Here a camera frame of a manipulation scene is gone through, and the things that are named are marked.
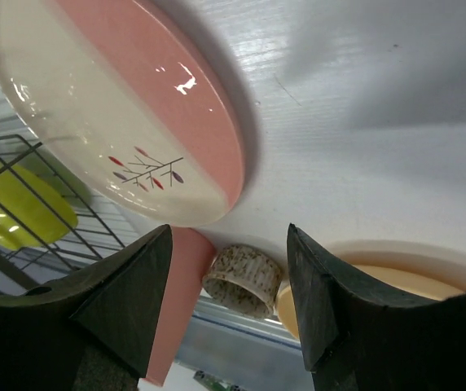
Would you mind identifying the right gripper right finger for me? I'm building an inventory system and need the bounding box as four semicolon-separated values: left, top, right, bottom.
287;225;466;390

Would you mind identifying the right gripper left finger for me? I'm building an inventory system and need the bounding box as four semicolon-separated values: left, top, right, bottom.
0;225;173;390

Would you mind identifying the pink cream plate near rack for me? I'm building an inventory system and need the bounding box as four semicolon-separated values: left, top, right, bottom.
0;1;245;227

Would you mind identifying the aluminium table edge rail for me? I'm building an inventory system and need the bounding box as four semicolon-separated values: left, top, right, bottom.
176;297;303;371

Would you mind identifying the plain yellow bear plate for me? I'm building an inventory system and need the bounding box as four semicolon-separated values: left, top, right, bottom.
275;239;466;339

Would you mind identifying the small speckled ceramic cup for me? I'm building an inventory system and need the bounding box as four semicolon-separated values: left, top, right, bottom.
202;244;284;319

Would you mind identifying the pink plastic cup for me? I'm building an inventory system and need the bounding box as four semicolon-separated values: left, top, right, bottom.
145;227;216;387

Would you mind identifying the lime green bowl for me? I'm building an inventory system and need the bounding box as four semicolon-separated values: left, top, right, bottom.
0;164;78;250

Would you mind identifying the black wire dish rack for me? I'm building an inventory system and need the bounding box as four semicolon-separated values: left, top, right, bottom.
0;134;136;295

